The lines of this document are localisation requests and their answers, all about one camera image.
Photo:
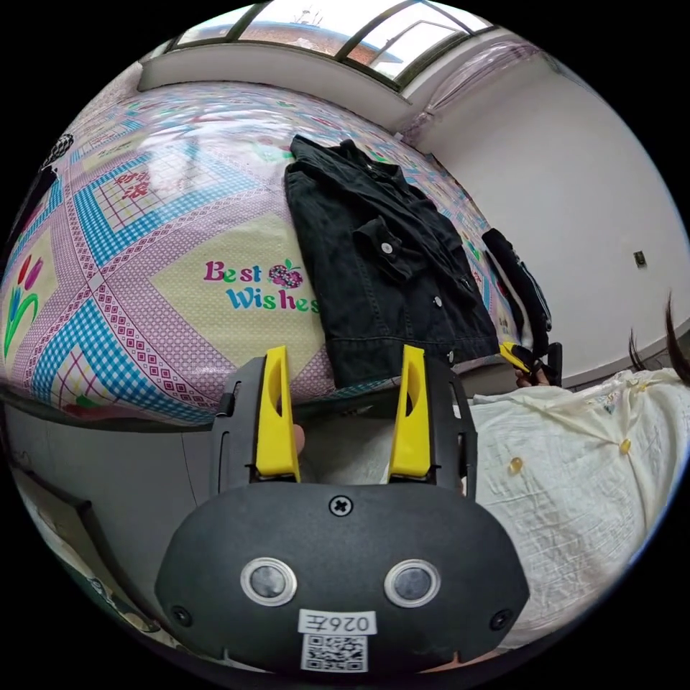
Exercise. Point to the person's body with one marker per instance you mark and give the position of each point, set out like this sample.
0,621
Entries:
582,485

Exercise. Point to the person's right hand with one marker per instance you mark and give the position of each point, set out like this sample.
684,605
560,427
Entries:
531,378

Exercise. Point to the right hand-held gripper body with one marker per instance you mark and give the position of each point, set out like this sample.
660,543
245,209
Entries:
551,364

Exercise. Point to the black denim jacket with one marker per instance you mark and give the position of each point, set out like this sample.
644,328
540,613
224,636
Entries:
377,259

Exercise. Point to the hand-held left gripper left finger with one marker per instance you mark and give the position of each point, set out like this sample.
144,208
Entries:
272,409

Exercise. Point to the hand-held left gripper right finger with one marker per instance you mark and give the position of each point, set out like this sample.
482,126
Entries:
418,409

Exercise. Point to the bed with printed checked sheet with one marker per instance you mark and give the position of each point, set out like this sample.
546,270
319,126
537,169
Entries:
162,269

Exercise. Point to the translucent purple curtain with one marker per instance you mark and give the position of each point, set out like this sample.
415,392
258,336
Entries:
474,91

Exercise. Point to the pile of clothes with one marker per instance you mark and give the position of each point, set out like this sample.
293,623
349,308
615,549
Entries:
520,280

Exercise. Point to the window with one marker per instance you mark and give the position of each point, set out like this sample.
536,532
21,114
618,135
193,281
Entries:
334,32

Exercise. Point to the person's left hand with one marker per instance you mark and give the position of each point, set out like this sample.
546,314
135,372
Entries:
300,438

